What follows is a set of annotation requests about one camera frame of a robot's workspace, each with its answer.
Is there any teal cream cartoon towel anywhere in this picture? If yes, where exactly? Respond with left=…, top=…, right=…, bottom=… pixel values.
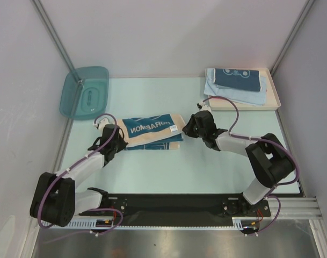
left=117, top=114, right=186, bottom=151

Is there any light blue towel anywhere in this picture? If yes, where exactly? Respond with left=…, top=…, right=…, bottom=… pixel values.
left=204, top=68, right=267, bottom=106

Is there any dark blue cream-edged towel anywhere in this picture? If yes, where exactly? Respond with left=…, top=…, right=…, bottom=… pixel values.
left=213, top=68, right=261, bottom=92

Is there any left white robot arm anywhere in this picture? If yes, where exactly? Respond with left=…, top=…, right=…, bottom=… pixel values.
left=30, top=124, right=127, bottom=228

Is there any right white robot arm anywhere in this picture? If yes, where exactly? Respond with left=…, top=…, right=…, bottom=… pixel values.
left=183, top=111, right=299, bottom=216

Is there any white barcode label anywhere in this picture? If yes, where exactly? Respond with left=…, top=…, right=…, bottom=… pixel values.
left=169, top=125, right=178, bottom=132

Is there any teal plastic bin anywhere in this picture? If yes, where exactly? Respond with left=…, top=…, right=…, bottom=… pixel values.
left=59, top=66, right=109, bottom=120

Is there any cream plastic tray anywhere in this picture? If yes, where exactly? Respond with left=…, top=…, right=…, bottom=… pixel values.
left=207, top=68, right=281, bottom=111

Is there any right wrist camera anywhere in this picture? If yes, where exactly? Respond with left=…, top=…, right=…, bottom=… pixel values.
left=197, top=102, right=212, bottom=113

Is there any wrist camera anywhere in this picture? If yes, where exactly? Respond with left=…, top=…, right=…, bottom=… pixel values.
left=197, top=102, right=212, bottom=113
left=94, top=118, right=110, bottom=132

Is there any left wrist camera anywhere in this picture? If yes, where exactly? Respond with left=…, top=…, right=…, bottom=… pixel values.
left=94, top=118, right=110, bottom=132

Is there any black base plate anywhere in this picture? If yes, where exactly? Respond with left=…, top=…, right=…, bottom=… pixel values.
left=77, top=192, right=271, bottom=228

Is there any white slotted cable duct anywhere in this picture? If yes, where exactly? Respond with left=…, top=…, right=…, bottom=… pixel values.
left=42, top=217, right=261, bottom=231

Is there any aluminium frame rail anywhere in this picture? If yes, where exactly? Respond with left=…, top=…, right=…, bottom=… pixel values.
left=28, top=196, right=322, bottom=221

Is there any right corner aluminium post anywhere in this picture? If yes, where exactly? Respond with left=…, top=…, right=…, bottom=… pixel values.
left=270, top=0, right=316, bottom=76

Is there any corner aluminium post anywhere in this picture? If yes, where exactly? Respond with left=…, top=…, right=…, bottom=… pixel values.
left=30, top=0, right=75, bottom=71
left=270, top=0, right=316, bottom=76

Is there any left corner aluminium post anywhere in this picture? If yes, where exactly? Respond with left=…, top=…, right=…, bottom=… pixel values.
left=30, top=0, right=75, bottom=71

